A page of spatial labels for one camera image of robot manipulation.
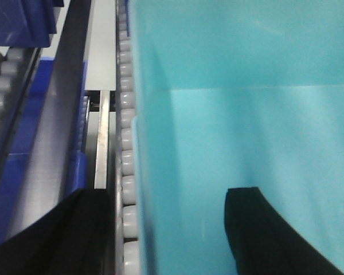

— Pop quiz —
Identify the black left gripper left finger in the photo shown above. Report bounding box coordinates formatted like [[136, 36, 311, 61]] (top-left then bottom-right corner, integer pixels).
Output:
[[0, 189, 111, 274]]

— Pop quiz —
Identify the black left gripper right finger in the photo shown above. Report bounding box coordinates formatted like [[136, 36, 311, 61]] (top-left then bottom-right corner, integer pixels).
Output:
[[224, 187, 341, 274]]

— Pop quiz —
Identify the light cyan plastic bin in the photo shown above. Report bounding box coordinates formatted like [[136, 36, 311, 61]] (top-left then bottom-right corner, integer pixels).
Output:
[[128, 1, 344, 274]]

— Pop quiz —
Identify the steel shelf divider panel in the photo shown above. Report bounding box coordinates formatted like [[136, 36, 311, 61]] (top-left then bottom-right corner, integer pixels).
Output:
[[85, 1, 116, 189]]

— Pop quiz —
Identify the dark blue bin beside shelf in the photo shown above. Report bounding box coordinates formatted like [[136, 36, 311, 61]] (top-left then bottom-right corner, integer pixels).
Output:
[[0, 0, 65, 48]]

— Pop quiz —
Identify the white roller track strip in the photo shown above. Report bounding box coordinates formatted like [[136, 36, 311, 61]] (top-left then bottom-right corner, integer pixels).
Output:
[[115, 1, 142, 274]]

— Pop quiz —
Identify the dark blue bin lower left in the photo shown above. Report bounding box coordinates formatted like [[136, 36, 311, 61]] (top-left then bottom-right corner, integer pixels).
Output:
[[0, 60, 87, 242]]

